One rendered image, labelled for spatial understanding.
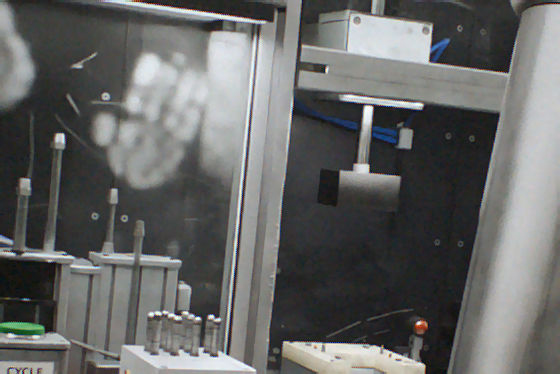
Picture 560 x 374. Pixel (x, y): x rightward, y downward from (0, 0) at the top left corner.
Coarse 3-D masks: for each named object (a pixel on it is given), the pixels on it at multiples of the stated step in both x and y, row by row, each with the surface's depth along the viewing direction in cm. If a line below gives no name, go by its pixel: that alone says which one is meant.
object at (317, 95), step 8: (312, 96) 171; (320, 96) 169; (328, 96) 166; (336, 96) 164; (344, 96) 163; (352, 96) 163; (352, 104) 172; (376, 104) 165; (384, 104) 166; (392, 104) 166; (400, 104) 166; (408, 104) 167; (416, 104) 167; (408, 120) 193
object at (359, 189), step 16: (368, 112) 168; (368, 128) 169; (368, 144) 169; (368, 160) 169; (320, 176) 171; (336, 176) 166; (352, 176) 166; (368, 176) 167; (384, 176) 168; (320, 192) 170; (336, 192) 166; (352, 192) 166; (368, 192) 167; (384, 192) 168; (368, 208) 167; (384, 208) 168
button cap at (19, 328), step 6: (0, 324) 122; (6, 324) 122; (12, 324) 122; (18, 324) 123; (24, 324) 123; (30, 324) 123; (0, 330) 121; (6, 330) 121; (12, 330) 121; (18, 330) 121; (24, 330) 121; (30, 330) 121; (36, 330) 121; (42, 330) 122
